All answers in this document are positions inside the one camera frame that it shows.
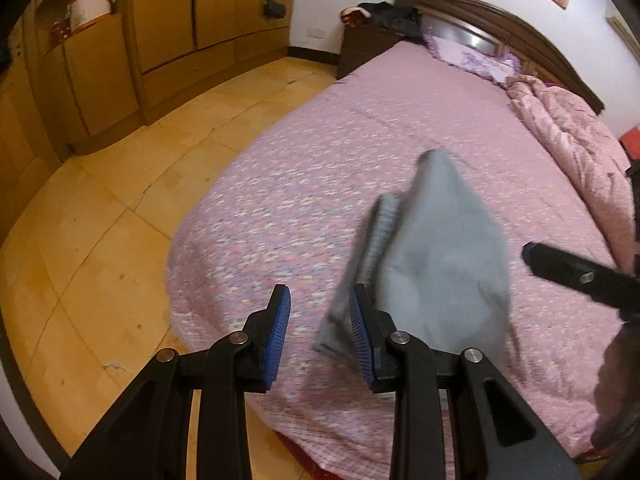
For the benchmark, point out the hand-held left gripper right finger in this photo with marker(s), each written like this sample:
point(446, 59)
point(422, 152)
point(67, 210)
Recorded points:
point(361, 340)

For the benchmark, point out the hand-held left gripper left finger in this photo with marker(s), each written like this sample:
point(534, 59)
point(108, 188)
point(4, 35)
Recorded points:
point(279, 330)

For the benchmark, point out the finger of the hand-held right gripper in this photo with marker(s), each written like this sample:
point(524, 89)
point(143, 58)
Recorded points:
point(560, 267)

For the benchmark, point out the grey-green knit pants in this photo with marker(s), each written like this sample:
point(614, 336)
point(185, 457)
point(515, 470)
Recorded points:
point(440, 270)

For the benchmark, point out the pink floral quilt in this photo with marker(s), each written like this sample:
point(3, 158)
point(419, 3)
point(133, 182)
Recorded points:
point(565, 130)

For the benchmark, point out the red box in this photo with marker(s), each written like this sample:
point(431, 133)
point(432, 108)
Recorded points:
point(631, 142)

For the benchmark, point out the bed with pink floral sheet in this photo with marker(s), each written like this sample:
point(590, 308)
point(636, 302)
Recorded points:
point(325, 160)

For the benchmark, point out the purple pillow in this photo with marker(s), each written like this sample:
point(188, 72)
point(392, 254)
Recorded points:
point(470, 55)

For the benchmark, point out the dark wooden headboard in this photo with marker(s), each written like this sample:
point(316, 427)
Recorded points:
point(480, 10)

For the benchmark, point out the dark wooden nightstand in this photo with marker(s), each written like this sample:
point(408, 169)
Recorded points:
point(365, 47)

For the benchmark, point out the dark clothes pile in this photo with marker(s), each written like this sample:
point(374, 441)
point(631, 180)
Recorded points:
point(392, 15)

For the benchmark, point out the small black device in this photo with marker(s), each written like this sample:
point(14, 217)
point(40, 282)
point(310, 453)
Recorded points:
point(274, 9)

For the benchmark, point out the brown plush item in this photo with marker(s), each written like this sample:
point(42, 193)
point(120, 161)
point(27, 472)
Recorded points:
point(354, 16)

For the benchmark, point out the wooden wardrobe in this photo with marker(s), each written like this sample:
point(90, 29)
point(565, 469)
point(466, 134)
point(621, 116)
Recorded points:
point(165, 10)

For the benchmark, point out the small red item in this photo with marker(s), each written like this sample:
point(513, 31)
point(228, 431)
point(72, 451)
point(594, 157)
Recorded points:
point(61, 29)

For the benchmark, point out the white round box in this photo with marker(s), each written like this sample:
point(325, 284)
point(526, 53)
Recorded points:
point(90, 7)

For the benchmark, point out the white wall socket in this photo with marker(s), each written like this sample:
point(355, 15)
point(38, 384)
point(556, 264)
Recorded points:
point(316, 34)

